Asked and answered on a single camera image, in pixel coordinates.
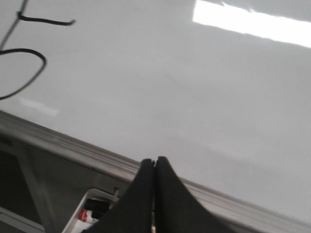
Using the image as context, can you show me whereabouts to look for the grey panel under whiteboard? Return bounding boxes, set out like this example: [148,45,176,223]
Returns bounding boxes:
[0,136,128,233]

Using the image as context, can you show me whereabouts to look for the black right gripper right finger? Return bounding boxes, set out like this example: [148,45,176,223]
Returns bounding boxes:
[155,156,233,233]

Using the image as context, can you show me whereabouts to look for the white marker tray holder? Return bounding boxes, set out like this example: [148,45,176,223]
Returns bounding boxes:
[63,188,120,233]

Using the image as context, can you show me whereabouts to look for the red capped marker in tray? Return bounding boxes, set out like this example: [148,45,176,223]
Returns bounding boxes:
[78,209,102,224]

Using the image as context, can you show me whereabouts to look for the white whiteboard with aluminium frame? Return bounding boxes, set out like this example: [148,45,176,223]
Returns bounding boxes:
[0,0,311,233]

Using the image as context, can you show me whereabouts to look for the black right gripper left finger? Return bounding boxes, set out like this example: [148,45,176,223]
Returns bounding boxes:
[84,159,154,233]

